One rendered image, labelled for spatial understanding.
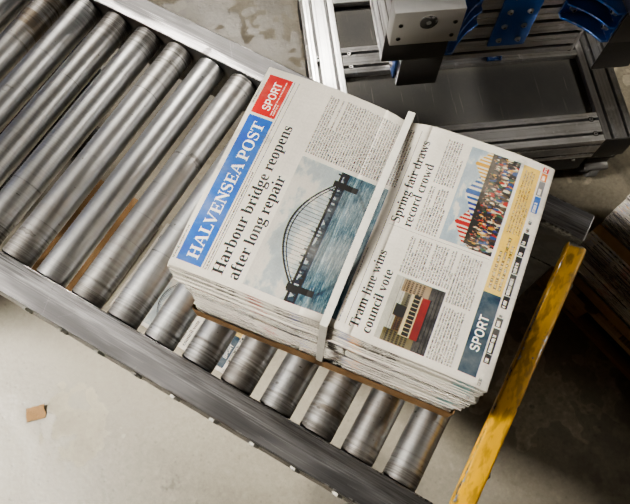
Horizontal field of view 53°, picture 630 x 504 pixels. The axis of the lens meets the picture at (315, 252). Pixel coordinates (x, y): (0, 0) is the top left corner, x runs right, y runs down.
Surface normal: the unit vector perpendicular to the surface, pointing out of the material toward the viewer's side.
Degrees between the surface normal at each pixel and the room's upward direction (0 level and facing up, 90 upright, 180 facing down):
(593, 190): 0
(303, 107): 1
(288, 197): 2
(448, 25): 90
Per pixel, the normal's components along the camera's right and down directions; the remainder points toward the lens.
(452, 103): 0.02, -0.37
